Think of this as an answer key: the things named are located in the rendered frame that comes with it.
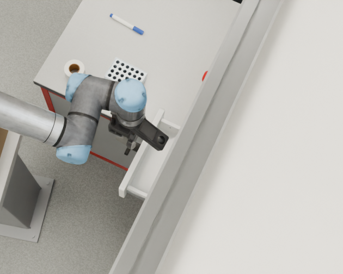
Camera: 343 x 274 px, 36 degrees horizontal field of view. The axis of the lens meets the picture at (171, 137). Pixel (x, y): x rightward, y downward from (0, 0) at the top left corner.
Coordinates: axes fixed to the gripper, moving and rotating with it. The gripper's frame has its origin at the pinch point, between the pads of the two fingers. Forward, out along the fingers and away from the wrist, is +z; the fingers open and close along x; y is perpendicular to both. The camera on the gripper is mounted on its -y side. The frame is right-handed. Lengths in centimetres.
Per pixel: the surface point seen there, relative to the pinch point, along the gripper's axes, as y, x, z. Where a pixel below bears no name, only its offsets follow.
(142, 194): -8.3, 12.4, 7.0
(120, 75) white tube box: 17.6, -23.8, 16.9
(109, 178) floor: 16, -6, 96
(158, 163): -7.8, -0.1, 12.8
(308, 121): -28, 20, -100
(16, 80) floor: 79, -31, 96
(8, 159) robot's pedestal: 37.2, 18.2, 20.3
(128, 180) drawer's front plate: -2.7, 11.0, 3.6
